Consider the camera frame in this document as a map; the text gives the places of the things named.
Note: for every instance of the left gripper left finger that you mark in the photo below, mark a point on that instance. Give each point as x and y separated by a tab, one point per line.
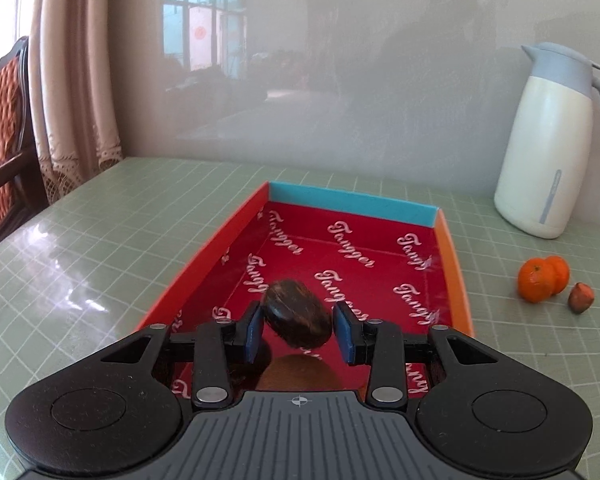
222	348

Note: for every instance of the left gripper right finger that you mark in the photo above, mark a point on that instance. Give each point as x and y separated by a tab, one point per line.
377	344

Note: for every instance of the orange tangerine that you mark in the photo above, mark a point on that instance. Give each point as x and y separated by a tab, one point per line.
561	272
536	280

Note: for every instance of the dark chestnut front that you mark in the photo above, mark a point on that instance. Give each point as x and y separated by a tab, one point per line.
253	371

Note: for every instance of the colourful cardboard box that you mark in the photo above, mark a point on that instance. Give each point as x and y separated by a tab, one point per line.
385	258

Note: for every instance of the small carrot piece back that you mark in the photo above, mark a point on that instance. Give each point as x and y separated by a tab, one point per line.
581	298

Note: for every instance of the cream thermos jug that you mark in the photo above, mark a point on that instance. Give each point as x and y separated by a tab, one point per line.
550	141

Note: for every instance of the wooden chair red cushion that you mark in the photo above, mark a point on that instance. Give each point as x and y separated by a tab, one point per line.
22	191

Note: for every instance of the beige lace curtain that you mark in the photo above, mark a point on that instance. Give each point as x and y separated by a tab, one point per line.
75	131

